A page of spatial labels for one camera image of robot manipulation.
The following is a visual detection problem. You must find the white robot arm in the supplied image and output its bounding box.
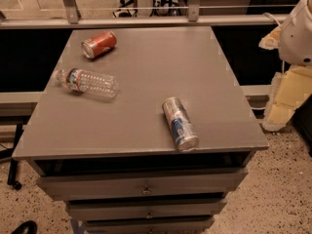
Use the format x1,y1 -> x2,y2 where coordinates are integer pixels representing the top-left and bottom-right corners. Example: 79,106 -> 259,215
279,0 -> 312,66

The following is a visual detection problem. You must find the grey drawer cabinet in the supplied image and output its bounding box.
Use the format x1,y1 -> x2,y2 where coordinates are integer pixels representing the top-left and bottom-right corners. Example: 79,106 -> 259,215
14,27 -> 267,234

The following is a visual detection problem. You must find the clear plastic water bottle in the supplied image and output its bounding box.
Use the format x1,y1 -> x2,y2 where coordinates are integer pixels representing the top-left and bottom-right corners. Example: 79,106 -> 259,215
54,68 -> 119,99

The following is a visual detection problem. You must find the grey metal railing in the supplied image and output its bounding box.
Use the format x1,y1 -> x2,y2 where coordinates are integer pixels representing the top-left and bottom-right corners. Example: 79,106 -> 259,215
0,0 -> 297,29

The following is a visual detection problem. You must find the red soda can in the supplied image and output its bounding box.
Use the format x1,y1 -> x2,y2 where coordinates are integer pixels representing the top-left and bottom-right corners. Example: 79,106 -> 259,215
81,31 -> 117,59

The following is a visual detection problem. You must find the black table leg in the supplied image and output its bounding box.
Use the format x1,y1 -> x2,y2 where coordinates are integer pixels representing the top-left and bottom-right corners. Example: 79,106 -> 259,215
7,123 -> 24,191

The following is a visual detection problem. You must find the black shoe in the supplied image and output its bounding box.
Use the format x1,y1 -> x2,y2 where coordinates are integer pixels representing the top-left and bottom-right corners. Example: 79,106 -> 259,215
11,220 -> 37,234

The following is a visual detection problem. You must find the yellow foam block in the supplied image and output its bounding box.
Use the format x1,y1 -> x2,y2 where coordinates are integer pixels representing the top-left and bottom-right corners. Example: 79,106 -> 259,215
262,65 -> 312,132

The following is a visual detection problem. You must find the silver blue energy drink can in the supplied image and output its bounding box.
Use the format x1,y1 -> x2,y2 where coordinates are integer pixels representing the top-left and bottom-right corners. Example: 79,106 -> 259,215
162,97 -> 199,152

